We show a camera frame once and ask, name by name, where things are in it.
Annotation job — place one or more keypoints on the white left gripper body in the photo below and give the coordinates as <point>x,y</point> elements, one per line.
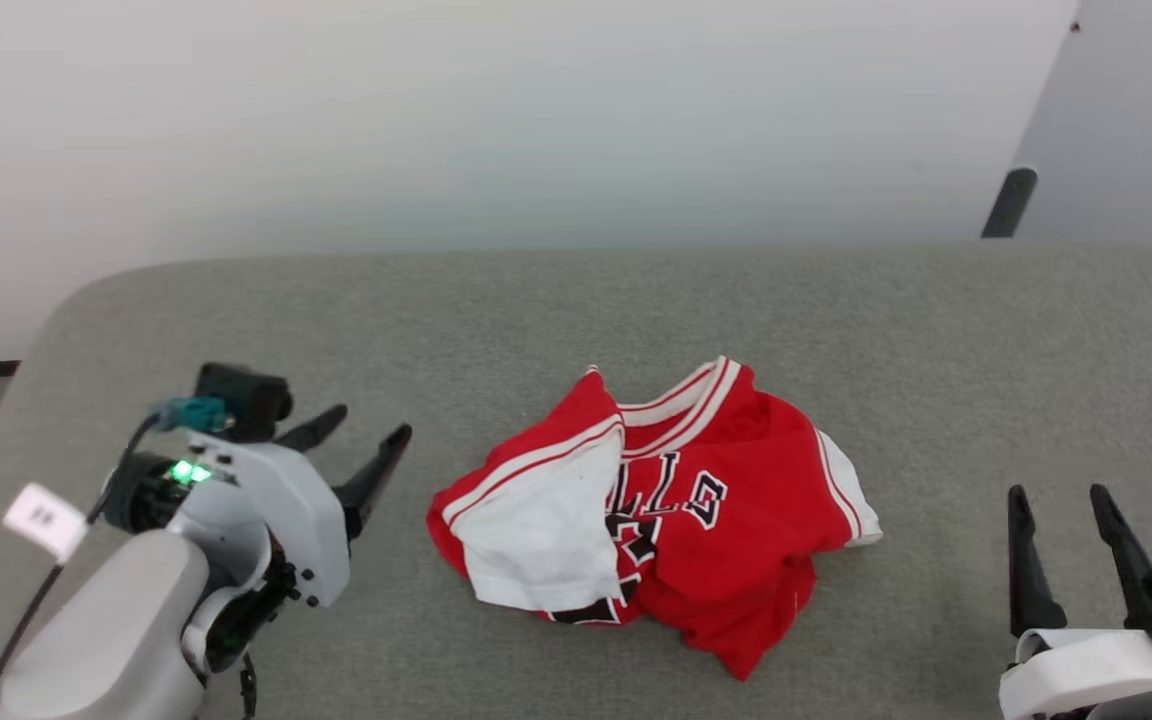
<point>301,510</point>

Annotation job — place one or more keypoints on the red and white basketball jersey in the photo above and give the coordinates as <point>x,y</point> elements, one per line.
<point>736,500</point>

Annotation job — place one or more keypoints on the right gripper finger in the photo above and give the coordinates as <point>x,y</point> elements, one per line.
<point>1126,560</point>
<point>1031,580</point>

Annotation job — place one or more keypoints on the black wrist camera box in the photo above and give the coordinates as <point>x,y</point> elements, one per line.
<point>241,395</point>

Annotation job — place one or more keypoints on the dark grey pole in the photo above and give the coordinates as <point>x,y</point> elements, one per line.
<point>1009,205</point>

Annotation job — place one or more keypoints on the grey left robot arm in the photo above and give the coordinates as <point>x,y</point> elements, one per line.
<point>106,630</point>

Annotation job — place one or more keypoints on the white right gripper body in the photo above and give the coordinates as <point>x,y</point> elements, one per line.
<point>1096,670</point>

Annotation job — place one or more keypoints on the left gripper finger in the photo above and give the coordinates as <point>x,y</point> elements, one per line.
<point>376,475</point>
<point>314,428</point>

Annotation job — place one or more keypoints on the white label tag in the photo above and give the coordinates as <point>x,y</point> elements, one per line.
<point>44,520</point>

